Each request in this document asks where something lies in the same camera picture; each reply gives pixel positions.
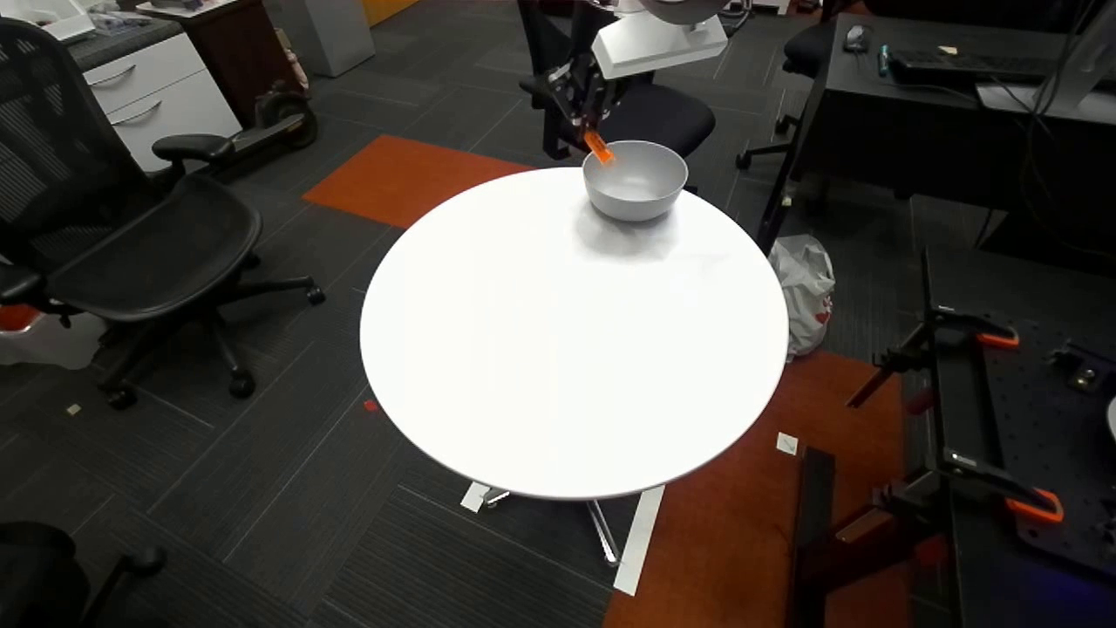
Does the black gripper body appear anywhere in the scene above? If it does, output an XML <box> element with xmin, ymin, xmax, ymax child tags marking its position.
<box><xmin>554</xmin><ymin>49</ymin><xmax>618</xmax><ymax>118</ymax></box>

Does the orange marker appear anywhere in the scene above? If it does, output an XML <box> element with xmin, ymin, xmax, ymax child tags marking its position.
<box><xmin>577</xmin><ymin>125</ymin><xmax>619</xmax><ymax>171</ymax></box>

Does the grey bowl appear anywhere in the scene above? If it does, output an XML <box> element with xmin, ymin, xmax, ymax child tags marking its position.
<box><xmin>577</xmin><ymin>136</ymin><xmax>692</xmax><ymax>227</ymax></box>

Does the white plastic bag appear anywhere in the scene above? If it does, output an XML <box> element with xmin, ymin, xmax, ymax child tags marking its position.
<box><xmin>765</xmin><ymin>230</ymin><xmax>839</xmax><ymax>364</ymax></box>

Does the black floor scooter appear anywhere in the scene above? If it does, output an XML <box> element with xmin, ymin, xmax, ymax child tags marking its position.
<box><xmin>207</xmin><ymin>79</ymin><xmax>325</xmax><ymax>186</ymax></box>

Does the brown wooden cabinet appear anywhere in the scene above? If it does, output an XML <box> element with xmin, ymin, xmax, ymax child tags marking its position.
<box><xmin>136</xmin><ymin>0</ymin><xmax>312</xmax><ymax>125</ymax></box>

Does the dark office desk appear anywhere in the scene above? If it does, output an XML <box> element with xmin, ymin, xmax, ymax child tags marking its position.
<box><xmin>758</xmin><ymin>0</ymin><xmax>1116</xmax><ymax>256</ymax></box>

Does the black keyboard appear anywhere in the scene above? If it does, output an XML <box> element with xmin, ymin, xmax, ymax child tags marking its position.
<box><xmin>885</xmin><ymin>41</ymin><xmax>1048</xmax><ymax>90</ymax></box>

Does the orange black bar clamp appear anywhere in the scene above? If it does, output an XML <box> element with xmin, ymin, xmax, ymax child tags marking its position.
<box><xmin>872</xmin><ymin>452</ymin><xmax>1066</xmax><ymax>534</ymax></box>
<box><xmin>847</xmin><ymin>304</ymin><xmax>1026</xmax><ymax>411</ymax></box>

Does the white table base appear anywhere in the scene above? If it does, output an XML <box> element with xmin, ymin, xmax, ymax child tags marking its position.
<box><xmin>456</xmin><ymin>474</ymin><xmax>673</xmax><ymax>605</ymax></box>

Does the white drawer cabinet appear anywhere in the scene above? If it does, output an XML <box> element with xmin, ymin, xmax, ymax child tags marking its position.
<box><xmin>62</xmin><ymin>11</ymin><xmax>244</xmax><ymax>181</ymax></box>

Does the black mesh office chair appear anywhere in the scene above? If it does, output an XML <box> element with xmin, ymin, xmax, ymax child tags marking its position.
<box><xmin>0</xmin><ymin>16</ymin><xmax>330</xmax><ymax>411</ymax></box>

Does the black workbench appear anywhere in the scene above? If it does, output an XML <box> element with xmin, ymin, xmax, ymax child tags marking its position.
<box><xmin>788</xmin><ymin>241</ymin><xmax>1116</xmax><ymax>628</ymax></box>

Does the black pegboard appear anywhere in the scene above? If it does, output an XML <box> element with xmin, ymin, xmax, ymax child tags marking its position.
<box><xmin>983</xmin><ymin>330</ymin><xmax>1116</xmax><ymax>585</ymax></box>

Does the black chair with wheeled base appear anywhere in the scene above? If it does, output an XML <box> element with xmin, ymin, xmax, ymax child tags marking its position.
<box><xmin>0</xmin><ymin>517</ymin><xmax>172</xmax><ymax>628</ymax></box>

